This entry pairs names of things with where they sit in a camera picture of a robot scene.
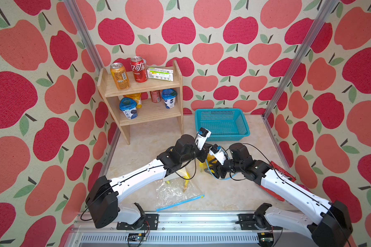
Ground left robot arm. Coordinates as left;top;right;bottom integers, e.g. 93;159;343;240
85;130;211;228

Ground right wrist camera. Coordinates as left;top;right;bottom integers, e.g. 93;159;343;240
209;144;228;165

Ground wooden shelf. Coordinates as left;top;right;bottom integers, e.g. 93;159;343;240
97;60;184;145

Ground green white box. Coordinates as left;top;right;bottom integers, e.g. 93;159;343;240
147;67;174;81

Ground left aluminium corner post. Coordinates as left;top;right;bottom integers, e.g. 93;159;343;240
64;0;104;73

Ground yellow yogurt cup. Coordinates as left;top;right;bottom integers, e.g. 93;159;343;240
124;93;142;109

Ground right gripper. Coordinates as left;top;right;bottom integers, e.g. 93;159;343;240
203;156;242;177

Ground aluminium corner post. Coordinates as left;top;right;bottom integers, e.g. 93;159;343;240
64;0;104;73
262;0;341;119

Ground teal plastic basket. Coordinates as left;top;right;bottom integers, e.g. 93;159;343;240
195;108;250;143

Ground aluminium front rail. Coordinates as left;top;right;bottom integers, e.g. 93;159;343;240
64;211;315;247

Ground small red can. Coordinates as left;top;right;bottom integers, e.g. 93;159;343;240
150;90;161;103

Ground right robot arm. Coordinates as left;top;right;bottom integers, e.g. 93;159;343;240
209;143;353;247

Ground blue yogurt cup left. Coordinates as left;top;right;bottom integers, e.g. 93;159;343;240
119;97;138;119

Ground orange soda can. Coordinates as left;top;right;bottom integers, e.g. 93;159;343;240
110;62;130;90

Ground blue yogurt cup right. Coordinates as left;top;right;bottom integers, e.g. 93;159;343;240
161;89;177;109

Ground right aluminium corner post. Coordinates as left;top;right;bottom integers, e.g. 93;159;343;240
262;0;341;119

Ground blue yogurt cup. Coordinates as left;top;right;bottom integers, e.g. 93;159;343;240
119;97;138;119
161;89;177;109

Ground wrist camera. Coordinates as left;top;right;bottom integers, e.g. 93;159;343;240
209;144;228;165
195;127;211;150

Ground red chips bag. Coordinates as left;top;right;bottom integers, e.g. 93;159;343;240
260;161;296;202

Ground red cola can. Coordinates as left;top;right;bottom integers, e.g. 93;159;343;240
130;56;148;83

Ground zip-top bag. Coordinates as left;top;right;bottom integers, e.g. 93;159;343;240
199;154;231;181
155;178;205;212

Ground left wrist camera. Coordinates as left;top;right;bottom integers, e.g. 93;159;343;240
195;127;211;150

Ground bananas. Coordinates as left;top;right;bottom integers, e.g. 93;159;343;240
199;154;216;175
163;168;191;192

